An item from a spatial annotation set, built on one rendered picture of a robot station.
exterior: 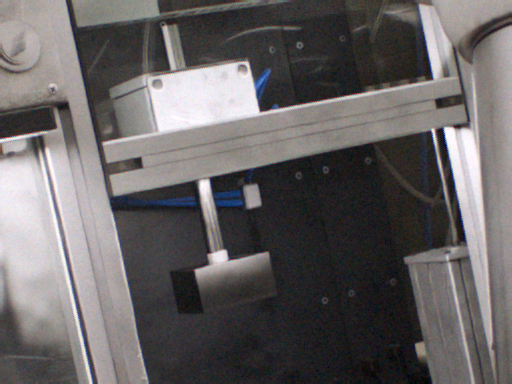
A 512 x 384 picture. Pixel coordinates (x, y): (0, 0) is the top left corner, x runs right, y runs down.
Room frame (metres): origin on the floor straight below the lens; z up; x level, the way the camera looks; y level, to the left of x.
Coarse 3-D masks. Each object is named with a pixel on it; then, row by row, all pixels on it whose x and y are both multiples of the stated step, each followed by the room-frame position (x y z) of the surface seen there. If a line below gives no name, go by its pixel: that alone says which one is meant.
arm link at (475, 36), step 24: (432, 0) 0.69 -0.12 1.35; (456, 0) 0.65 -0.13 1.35; (480, 0) 0.64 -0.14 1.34; (504, 0) 0.63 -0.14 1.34; (456, 24) 0.66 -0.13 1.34; (480, 24) 0.65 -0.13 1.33; (504, 24) 0.64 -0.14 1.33; (456, 48) 0.68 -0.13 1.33; (480, 48) 0.66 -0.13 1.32; (504, 48) 0.64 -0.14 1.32; (480, 72) 0.66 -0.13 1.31; (504, 72) 0.64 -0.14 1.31; (480, 96) 0.66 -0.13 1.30; (504, 96) 0.63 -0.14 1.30; (480, 120) 0.66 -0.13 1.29; (504, 120) 0.63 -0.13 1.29; (480, 144) 0.66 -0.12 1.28; (504, 144) 0.63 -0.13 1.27; (480, 168) 0.66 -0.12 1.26; (504, 168) 0.63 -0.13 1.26; (504, 192) 0.63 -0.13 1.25; (504, 216) 0.62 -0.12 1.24; (504, 240) 0.62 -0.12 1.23; (504, 264) 0.62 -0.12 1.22; (504, 288) 0.62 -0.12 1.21; (504, 312) 0.62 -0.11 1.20; (504, 336) 0.62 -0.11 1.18; (504, 360) 0.62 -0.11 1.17
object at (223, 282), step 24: (216, 216) 1.32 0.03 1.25; (216, 240) 1.32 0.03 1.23; (216, 264) 1.30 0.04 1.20; (240, 264) 1.30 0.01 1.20; (264, 264) 1.31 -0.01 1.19; (192, 288) 1.29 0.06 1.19; (216, 288) 1.29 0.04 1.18; (240, 288) 1.30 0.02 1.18; (264, 288) 1.31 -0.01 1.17; (192, 312) 1.30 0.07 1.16
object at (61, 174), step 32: (64, 0) 1.05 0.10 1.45; (64, 32) 1.05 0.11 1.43; (64, 64) 1.05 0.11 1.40; (448, 128) 1.26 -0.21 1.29; (64, 160) 1.04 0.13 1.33; (96, 160) 1.05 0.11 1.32; (64, 192) 1.04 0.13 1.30; (96, 192) 1.05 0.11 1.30; (480, 192) 1.23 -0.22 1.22; (64, 224) 1.04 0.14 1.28; (96, 224) 1.05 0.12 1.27; (480, 256) 1.25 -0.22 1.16; (96, 288) 1.04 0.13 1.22; (128, 288) 1.06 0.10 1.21; (480, 288) 1.26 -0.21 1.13; (96, 320) 1.04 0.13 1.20; (128, 320) 1.05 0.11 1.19; (96, 352) 1.04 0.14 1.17; (128, 352) 1.05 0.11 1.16
